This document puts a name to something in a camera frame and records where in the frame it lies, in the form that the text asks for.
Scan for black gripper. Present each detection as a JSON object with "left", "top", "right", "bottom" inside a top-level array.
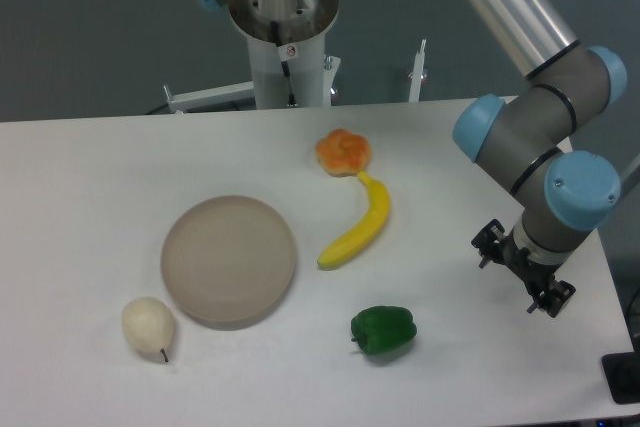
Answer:
[{"left": 471, "top": 219, "right": 576, "bottom": 318}]

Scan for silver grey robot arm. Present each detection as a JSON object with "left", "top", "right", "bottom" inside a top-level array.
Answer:
[{"left": 197, "top": 0, "right": 627, "bottom": 316}]

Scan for yellow banana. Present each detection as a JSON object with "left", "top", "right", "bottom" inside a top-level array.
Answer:
[{"left": 317, "top": 171, "right": 391, "bottom": 270}]

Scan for black device at table edge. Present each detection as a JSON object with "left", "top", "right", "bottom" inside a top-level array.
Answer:
[{"left": 601, "top": 352, "right": 639, "bottom": 405}]

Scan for green bell pepper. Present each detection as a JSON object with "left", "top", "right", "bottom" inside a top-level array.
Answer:
[{"left": 350, "top": 306, "right": 417, "bottom": 356}]

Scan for orange bread roll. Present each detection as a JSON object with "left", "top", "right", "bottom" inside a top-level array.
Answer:
[{"left": 315, "top": 129, "right": 372, "bottom": 177}]

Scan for beige round plate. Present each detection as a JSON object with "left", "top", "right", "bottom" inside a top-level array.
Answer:
[{"left": 160, "top": 195, "right": 296, "bottom": 330}]

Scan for pale white pear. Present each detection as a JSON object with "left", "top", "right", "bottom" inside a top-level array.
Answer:
[{"left": 121, "top": 297, "right": 175, "bottom": 363}]

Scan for white metal bracket right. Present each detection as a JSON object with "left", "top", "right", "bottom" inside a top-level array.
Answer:
[{"left": 408, "top": 39, "right": 428, "bottom": 103}]

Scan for white metal bracket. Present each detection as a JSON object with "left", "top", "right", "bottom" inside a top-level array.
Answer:
[
  {"left": 163, "top": 81, "right": 254, "bottom": 113},
  {"left": 408, "top": 39, "right": 428, "bottom": 103}
]

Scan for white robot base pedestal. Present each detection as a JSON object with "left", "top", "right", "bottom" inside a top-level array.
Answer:
[{"left": 230, "top": 0, "right": 339, "bottom": 110}]

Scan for white metal bracket left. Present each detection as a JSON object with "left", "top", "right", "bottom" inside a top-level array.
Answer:
[{"left": 163, "top": 81, "right": 254, "bottom": 113}]

